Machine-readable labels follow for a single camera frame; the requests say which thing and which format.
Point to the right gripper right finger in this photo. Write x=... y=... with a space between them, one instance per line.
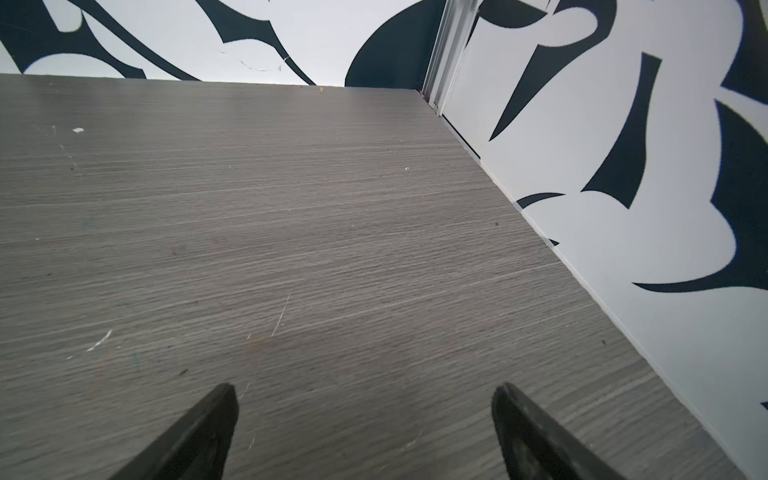
x=535 y=446

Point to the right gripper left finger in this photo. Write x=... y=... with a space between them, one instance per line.
x=196 y=446

